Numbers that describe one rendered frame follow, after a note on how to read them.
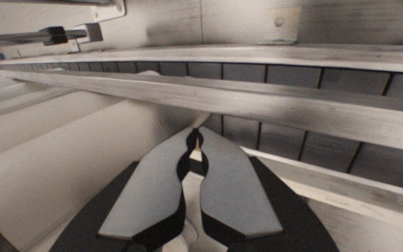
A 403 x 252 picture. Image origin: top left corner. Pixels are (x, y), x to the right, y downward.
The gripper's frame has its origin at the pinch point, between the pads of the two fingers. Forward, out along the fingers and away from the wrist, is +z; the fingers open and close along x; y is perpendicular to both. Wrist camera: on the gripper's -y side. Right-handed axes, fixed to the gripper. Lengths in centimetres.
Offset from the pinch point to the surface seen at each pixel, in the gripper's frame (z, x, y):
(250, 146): 3.4, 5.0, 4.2
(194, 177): 7.2, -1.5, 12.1
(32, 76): 8.2, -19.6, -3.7
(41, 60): 27.6, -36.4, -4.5
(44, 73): 6.0, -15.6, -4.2
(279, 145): 2.1, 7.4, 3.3
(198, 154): 2.5, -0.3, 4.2
